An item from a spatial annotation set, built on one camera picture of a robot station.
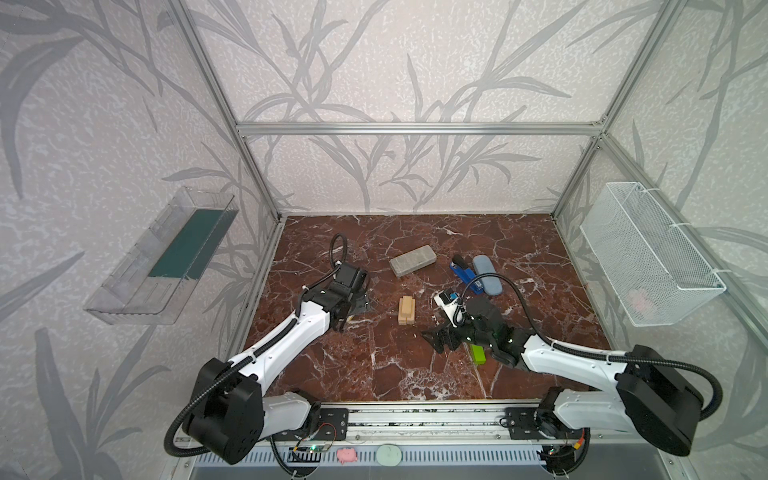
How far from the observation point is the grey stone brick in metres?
1.04

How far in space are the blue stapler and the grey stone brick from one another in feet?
0.25

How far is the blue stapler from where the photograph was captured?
3.22 ft

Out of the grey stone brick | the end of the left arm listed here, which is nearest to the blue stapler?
the grey stone brick

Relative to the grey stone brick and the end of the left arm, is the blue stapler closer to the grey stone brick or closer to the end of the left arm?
the grey stone brick
